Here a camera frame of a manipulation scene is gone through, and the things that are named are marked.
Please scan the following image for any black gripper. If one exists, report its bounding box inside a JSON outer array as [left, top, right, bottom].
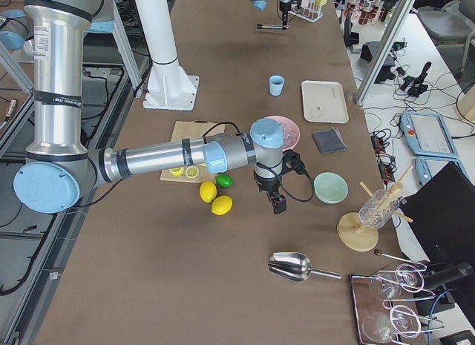
[[254, 149, 307, 214], [279, 0, 300, 27]]

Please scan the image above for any steel muddler black tip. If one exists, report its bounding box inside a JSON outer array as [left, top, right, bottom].
[[256, 24, 289, 30]]

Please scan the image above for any light blue plastic cup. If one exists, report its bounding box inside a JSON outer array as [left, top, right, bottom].
[[269, 75, 285, 96]]

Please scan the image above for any white cup rack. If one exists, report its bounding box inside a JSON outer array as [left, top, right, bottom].
[[290, 0, 323, 23]]

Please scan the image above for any metal ice scoop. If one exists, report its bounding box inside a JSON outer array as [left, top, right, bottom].
[[268, 252, 341, 282]]

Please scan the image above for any pink bowl of ice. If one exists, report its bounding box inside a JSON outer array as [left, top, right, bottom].
[[267, 115, 301, 151]]

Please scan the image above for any green ceramic bowl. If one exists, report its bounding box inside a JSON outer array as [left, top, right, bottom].
[[313, 172, 349, 204]]

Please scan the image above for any yellow lemon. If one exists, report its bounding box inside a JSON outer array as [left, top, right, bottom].
[[199, 181, 217, 203], [211, 195, 233, 216]]

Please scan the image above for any green lime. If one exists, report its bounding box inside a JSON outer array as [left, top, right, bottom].
[[215, 173, 234, 188]]

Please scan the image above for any grey folded cloth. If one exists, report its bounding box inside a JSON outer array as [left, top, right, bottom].
[[312, 128, 347, 154]]

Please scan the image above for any wooden mug tree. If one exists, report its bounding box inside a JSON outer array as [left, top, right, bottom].
[[337, 165, 413, 252]]

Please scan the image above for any lemon half slice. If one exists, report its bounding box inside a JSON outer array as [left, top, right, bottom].
[[184, 165, 200, 179], [168, 167, 185, 177]]

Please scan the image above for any cream rabbit tray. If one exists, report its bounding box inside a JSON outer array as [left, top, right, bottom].
[[301, 80, 349, 124]]

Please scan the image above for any clear glass mug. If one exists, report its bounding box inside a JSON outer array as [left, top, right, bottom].
[[358, 190, 399, 229]]

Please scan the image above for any wooden cutting board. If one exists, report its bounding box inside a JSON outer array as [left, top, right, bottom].
[[160, 121, 216, 184]]

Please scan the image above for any blue teach pendant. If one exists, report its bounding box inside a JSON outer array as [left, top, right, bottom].
[[400, 111, 459, 158], [416, 156, 460, 186]]

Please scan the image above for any wine glass rack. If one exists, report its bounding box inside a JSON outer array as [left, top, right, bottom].
[[349, 262, 445, 344]]

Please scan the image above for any aluminium frame post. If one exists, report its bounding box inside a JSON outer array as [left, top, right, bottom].
[[354, 0, 415, 107]]

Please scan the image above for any white camera pillar base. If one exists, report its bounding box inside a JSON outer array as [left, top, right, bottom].
[[135, 0, 199, 111]]

